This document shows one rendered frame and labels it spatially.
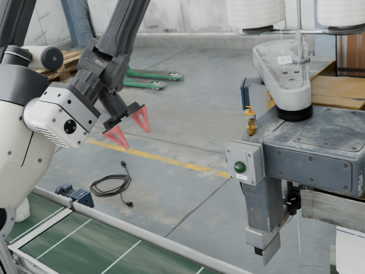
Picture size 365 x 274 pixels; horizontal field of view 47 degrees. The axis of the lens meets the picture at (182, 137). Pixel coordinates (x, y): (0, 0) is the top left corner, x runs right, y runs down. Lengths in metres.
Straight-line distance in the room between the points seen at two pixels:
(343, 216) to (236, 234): 1.69
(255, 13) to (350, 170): 0.52
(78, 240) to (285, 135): 1.69
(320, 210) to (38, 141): 0.78
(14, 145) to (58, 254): 1.38
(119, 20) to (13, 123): 0.37
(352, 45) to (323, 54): 4.79
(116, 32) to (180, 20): 6.84
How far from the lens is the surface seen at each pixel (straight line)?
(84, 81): 1.04
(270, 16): 1.22
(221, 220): 2.97
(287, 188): 1.26
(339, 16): 1.12
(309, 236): 2.80
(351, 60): 1.38
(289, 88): 1.06
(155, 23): 8.35
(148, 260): 2.19
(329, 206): 1.21
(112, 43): 1.08
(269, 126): 1.05
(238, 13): 1.22
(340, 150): 0.93
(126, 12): 1.07
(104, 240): 2.41
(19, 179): 1.18
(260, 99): 1.43
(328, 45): 6.10
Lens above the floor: 1.78
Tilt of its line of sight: 25 degrees down
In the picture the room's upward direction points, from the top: 10 degrees counter-clockwise
